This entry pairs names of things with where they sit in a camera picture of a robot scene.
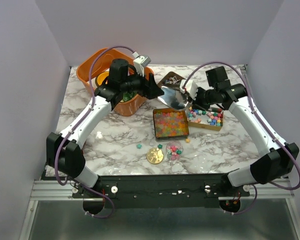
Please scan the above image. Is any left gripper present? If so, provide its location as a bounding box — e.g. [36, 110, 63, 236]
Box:
[120, 67, 165, 100]

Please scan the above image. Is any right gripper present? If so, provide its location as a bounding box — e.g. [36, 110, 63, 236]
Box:
[187, 85, 218, 111]

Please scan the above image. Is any steel scoop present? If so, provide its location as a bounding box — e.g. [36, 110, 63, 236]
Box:
[157, 86, 191, 112]

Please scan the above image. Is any gold tin of pastel candies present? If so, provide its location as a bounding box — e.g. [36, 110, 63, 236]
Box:
[186, 107, 224, 132]

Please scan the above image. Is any gold tin of translucent candies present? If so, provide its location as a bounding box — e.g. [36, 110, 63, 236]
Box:
[152, 108, 190, 141]

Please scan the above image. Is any clear glass jar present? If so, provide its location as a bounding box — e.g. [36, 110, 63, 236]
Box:
[165, 141, 184, 161]

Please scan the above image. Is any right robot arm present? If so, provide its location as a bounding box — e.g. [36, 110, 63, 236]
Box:
[180, 63, 300, 196]

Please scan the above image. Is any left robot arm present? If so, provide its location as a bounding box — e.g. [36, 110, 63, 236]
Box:
[46, 55, 163, 198]

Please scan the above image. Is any tin of lollipops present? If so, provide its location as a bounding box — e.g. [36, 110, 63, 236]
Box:
[157, 71, 185, 90]

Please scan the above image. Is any green bowl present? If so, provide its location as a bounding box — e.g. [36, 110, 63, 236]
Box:
[120, 91, 137, 103]

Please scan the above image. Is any orange-lined dark bowl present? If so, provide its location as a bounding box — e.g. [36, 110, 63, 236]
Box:
[94, 71, 109, 87]

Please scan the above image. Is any gold jar lid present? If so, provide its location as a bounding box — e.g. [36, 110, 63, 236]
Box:
[146, 147, 164, 165]

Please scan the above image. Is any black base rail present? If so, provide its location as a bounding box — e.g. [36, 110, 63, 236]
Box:
[72, 171, 251, 210]

